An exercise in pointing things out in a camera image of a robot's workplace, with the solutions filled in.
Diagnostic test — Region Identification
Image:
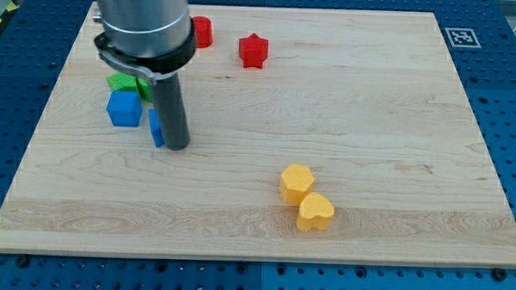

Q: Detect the yellow heart block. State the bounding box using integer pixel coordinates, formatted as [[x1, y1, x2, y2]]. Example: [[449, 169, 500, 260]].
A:
[[296, 192, 335, 232]]

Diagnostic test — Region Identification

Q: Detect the green block behind rod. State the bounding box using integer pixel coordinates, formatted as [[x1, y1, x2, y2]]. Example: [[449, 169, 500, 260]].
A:
[[135, 78, 153, 103]]

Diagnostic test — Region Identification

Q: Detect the red cylinder block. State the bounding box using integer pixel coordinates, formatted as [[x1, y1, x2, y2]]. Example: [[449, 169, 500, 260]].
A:
[[192, 15, 213, 48]]

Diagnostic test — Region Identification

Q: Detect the white fiducial marker tag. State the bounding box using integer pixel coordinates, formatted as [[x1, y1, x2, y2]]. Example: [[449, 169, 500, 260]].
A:
[[445, 27, 481, 48]]

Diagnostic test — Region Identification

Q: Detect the blue cube block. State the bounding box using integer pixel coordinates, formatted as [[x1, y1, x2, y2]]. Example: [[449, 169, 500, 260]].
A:
[[106, 91, 142, 127]]

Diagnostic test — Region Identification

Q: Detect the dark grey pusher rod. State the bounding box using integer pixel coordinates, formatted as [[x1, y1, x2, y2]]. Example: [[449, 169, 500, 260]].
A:
[[150, 73, 190, 151]]

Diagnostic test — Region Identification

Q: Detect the blue flat block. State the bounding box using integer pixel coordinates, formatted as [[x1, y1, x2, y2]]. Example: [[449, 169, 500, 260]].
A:
[[148, 108, 164, 148]]

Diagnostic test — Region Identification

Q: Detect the wooden board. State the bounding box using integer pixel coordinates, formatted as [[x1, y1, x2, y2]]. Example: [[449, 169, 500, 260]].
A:
[[0, 5, 516, 268]]

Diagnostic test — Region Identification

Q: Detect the yellow hexagon block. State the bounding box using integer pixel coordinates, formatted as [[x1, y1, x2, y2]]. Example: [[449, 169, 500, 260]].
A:
[[279, 164, 316, 205]]

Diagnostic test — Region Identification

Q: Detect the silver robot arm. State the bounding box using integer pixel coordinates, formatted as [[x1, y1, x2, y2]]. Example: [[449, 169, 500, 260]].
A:
[[95, 0, 196, 79]]

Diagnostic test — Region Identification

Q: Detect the red star block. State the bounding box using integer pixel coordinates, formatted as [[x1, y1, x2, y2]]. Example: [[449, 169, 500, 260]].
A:
[[238, 33, 269, 69]]

